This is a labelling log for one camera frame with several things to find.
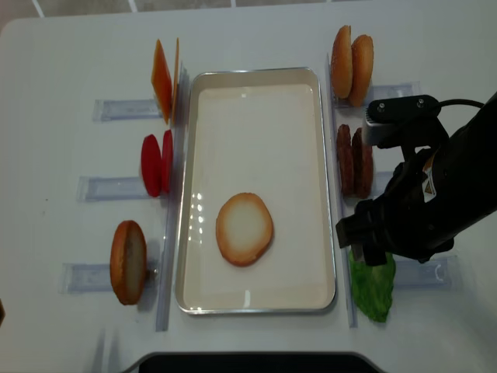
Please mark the right top bun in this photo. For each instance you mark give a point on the right top bun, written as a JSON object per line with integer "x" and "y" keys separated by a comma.
{"x": 363, "y": 64}

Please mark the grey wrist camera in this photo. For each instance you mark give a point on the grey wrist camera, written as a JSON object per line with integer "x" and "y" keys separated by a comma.
{"x": 405, "y": 121}

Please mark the right meat patty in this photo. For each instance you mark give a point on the right meat patty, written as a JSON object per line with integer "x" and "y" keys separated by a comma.
{"x": 363, "y": 166}

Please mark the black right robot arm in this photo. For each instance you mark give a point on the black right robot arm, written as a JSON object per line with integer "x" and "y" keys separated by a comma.
{"x": 481, "y": 129}

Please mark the rear cheese slice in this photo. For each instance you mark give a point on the rear cheese slice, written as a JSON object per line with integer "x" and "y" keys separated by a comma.
{"x": 161, "y": 82}

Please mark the clear right acrylic rack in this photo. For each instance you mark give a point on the clear right acrylic rack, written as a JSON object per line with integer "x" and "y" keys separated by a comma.
{"x": 437, "y": 274}

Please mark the black base at bottom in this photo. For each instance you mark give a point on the black base at bottom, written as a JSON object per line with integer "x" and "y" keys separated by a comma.
{"x": 256, "y": 362}

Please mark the green lettuce leaf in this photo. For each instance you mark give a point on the green lettuce leaf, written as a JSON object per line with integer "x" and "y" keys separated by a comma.
{"x": 372, "y": 287}

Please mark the clear acrylic rack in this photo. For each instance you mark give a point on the clear acrylic rack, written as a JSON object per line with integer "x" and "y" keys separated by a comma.
{"x": 437, "y": 274}
{"x": 82, "y": 277}

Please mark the rear tomato slice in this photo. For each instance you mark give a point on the rear tomato slice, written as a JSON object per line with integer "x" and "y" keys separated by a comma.
{"x": 151, "y": 165}

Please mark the meat patty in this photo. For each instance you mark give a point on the meat patty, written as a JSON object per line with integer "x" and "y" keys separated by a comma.
{"x": 363, "y": 166}
{"x": 345, "y": 158}

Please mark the cheese slice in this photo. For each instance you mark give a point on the cheese slice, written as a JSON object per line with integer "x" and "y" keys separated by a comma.
{"x": 161, "y": 82}
{"x": 175, "y": 84}

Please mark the left top bun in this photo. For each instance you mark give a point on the left top bun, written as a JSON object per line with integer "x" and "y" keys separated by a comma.
{"x": 341, "y": 63}

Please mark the bun slice on tray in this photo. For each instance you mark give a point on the bun slice on tray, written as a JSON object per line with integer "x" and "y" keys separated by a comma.
{"x": 244, "y": 229}

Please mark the white metal tray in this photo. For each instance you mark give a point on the white metal tray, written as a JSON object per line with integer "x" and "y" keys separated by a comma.
{"x": 259, "y": 132}

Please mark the front tomato slice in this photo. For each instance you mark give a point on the front tomato slice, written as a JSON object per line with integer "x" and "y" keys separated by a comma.
{"x": 167, "y": 160}

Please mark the tomato slice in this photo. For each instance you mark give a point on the tomato slice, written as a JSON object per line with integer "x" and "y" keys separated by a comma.
{"x": 151, "y": 165}
{"x": 167, "y": 160}

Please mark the clear left acrylic rack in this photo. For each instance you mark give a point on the clear left acrylic rack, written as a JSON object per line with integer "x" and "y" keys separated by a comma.
{"x": 82, "y": 277}

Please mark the bun slice on left rack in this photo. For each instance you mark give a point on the bun slice on left rack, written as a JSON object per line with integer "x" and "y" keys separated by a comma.
{"x": 128, "y": 262}

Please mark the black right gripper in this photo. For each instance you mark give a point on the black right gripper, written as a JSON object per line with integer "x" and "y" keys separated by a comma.
{"x": 420, "y": 213}

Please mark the front cheese slice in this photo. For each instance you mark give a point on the front cheese slice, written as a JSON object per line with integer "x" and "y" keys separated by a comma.
{"x": 175, "y": 84}

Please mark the left meat patty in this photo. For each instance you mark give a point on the left meat patty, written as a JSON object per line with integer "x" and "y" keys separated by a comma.
{"x": 345, "y": 158}

